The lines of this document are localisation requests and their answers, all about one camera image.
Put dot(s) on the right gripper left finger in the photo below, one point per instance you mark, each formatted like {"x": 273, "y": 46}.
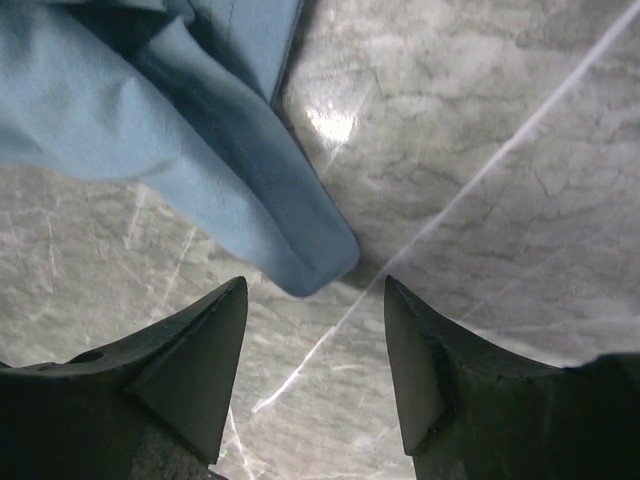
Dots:
{"x": 152, "y": 405}

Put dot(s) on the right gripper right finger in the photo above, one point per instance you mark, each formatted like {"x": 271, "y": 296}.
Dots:
{"x": 469, "y": 409}

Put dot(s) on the blue t shirt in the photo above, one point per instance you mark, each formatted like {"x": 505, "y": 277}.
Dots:
{"x": 177, "y": 95}

